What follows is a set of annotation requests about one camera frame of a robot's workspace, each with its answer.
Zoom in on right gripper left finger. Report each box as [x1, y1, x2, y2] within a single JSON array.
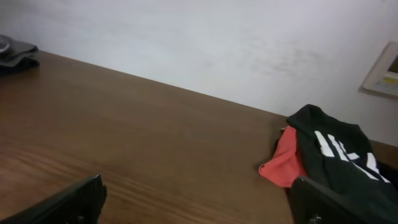
[[1, 175, 107, 224]]

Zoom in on folded navy blue shorts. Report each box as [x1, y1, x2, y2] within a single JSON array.
[[0, 58, 40, 77]]

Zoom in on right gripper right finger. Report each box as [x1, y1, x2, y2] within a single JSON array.
[[288, 177, 373, 224]]

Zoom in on beige wall control panel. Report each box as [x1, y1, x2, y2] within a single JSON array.
[[359, 41, 397, 100]]

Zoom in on red garment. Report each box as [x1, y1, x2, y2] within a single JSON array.
[[259, 126, 307, 188]]

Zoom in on black printed t-shirt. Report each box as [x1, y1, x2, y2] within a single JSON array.
[[287, 105, 397, 224]]

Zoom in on grey cargo shorts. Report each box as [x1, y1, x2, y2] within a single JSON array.
[[1, 35, 39, 67]]

